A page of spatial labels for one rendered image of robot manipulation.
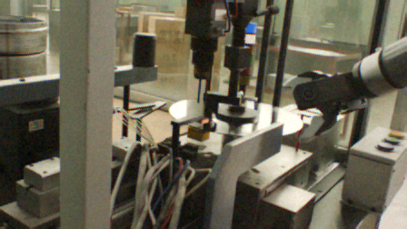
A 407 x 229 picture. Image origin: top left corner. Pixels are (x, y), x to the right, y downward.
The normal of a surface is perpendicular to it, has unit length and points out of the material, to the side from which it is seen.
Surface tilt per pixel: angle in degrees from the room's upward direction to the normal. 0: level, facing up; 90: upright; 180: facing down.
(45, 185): 90
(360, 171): 90
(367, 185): 90
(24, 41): 90
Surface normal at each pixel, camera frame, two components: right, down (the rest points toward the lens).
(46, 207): 0.81, 0.22
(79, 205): -0.57, 0.18
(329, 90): 0.00, -0.25
